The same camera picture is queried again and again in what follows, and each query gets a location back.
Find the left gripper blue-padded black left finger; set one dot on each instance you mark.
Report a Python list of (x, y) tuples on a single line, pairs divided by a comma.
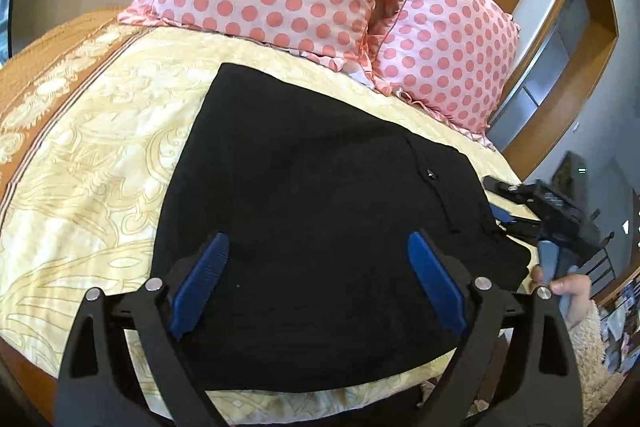
[(97, 383)]

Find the black pants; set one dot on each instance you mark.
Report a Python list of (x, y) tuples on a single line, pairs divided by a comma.
[(318, 200)]

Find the wooden door frame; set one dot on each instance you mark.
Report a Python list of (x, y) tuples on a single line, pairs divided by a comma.
[(564, 48)]

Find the black flat-screen television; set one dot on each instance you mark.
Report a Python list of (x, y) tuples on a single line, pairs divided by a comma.
[(5, 30)]

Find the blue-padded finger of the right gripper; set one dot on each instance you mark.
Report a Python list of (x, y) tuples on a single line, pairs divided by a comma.
[(528, 230)]

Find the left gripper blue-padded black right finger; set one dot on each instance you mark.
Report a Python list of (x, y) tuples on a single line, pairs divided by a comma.
[(539, 382)]

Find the yellow patterned bed sheet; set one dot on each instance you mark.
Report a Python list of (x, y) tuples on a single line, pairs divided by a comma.
[(94, 115)]

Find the person's right hand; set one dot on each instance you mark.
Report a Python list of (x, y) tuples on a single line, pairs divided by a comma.
[(575, 287)]

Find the right pink polka-dot pillow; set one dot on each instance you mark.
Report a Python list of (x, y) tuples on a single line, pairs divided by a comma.
[(450, 57)]

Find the fluffy cream sleeve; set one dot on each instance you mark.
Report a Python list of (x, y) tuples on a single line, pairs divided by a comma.
[(598, 386)]

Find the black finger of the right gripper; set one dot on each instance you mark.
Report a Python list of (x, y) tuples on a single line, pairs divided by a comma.
[(508, 191)]

